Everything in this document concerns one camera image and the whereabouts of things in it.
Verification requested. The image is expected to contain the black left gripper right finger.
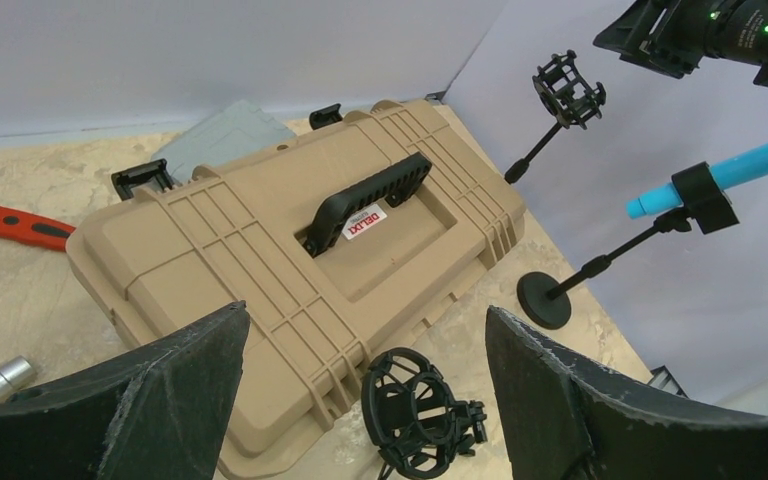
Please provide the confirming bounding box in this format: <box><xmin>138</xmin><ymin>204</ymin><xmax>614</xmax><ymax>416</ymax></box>
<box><xmin>485</xmin><ymin>306</ymin><xmax>768</xmax><ymax>479</ymax></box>

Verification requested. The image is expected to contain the black clip stand for blue microphone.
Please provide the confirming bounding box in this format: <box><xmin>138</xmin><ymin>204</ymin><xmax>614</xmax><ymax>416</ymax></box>
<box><xmin>516</xmin><ymin>160</ymin><xmax>742</xmax><ymax>331</ymax></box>

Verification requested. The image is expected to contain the tan plastic tool case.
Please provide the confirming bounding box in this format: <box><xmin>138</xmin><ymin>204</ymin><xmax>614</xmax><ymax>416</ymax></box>
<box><xmin>66</xmin><ymin>100</ymin><xmax>525</xmax><ymax>479</ymax></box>

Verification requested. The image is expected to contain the black tripod shock mount stand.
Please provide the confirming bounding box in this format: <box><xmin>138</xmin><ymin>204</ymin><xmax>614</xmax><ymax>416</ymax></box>
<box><xmin>360</xmin><ymin>347</ymin><xmax>488</xmax><ymax>479</ymax></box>

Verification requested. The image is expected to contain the blue microphone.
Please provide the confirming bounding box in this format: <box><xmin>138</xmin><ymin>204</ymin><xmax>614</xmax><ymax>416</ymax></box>
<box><xmin>626</xmin><ymin>143</ymin><xmax>768</xmax><ymax>219</ymax></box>

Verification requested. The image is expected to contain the grey flat sheet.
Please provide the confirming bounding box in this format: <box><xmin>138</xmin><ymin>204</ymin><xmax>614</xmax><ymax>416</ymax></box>
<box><xmin>151</xmin><ymin>100</ymin><xmax>295</xmax><ymax>183</ymax></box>

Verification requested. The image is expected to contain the red small tool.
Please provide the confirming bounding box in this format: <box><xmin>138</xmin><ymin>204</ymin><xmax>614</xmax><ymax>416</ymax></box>
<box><xmin>0</xmin><ymin>205</ymin><xmax>75</xmax><ymax>252</ymax></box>

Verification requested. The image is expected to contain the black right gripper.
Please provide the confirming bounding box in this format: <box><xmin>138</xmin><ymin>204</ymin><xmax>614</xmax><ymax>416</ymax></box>
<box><xmin>593</xmin><ymin>0</ymin><xmax>768</xmax><ymax>87</ymax></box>

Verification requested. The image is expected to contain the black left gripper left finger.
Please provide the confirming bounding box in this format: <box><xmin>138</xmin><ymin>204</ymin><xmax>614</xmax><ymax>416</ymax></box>
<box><xmin>0</xmin><ymin>301</ymin><xmax>251</xmax><ymax>479</ymax></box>

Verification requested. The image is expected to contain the black shock mount round-base stand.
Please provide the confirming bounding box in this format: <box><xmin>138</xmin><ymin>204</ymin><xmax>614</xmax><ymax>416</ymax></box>
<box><xmin>504</xmin><ymin>49</ymin><xmax>607</xmax><ymax>184</ymax></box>

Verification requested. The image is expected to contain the aluminium table frame rail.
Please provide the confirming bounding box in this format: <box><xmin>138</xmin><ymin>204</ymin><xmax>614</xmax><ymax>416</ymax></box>
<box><xmin>647</xmin><ymin>365</ymin><xmax>688</xmax><ymax>398</ymax></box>

